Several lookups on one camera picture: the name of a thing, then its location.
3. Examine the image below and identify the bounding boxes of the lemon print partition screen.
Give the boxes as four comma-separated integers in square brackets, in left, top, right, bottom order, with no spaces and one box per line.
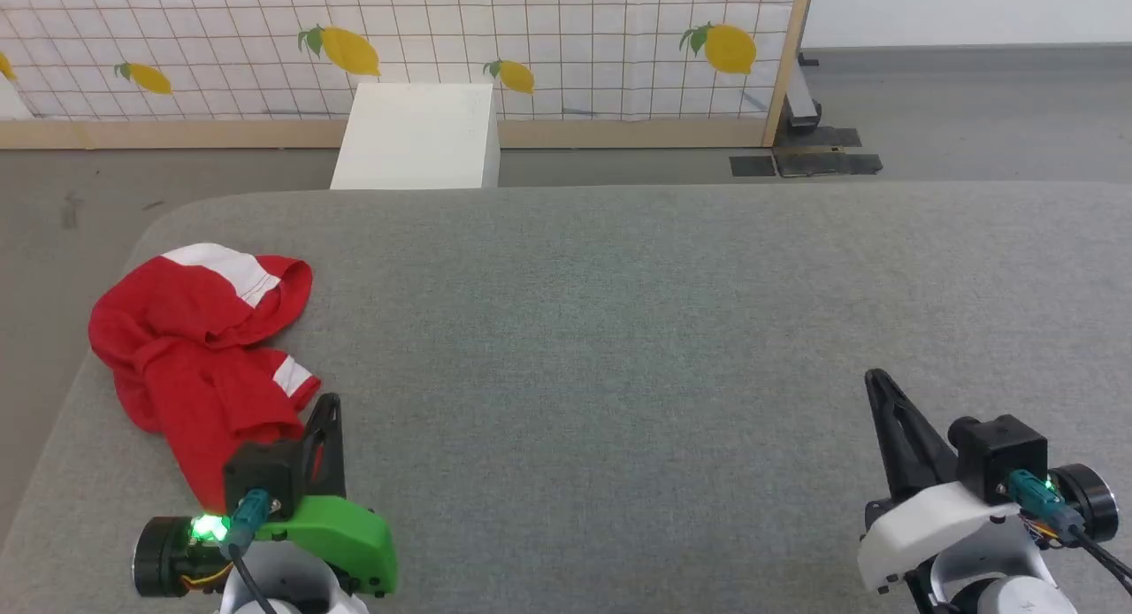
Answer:
[0,0,816,150]

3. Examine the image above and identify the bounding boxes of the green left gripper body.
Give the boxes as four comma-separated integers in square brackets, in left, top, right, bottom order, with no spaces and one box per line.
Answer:
[264,495,398,597]

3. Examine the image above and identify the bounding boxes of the red shorts with white stripes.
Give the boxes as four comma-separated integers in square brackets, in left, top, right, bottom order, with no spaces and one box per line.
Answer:
[88,242,322,515]

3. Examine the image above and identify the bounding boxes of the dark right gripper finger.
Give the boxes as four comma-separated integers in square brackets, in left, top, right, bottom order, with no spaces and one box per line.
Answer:
[864,368,961,503]

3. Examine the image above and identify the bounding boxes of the white box cabinet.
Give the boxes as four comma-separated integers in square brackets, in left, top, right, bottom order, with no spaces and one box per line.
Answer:
[330,83,501,190]

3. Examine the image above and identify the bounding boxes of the grey fabric sofa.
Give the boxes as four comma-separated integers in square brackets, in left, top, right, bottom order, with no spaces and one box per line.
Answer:
[0,182,1132,614]

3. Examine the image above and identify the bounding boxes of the left black cable teal plug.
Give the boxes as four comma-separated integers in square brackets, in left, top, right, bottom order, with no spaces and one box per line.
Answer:
[227,487,280,614]

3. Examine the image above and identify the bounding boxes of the long black floor tape patch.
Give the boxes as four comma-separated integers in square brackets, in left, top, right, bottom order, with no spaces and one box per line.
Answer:
[773,151,884,178]

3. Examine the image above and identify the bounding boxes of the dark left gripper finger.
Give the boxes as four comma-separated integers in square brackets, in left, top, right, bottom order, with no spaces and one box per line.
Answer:
[300,393,347,501]

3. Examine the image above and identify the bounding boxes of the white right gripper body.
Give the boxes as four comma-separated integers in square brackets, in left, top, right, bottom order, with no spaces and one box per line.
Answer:
[855,480,1020,595]

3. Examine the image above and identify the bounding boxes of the grey metal floor bar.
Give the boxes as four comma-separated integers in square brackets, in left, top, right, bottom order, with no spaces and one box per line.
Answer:
[784,53,824,136]

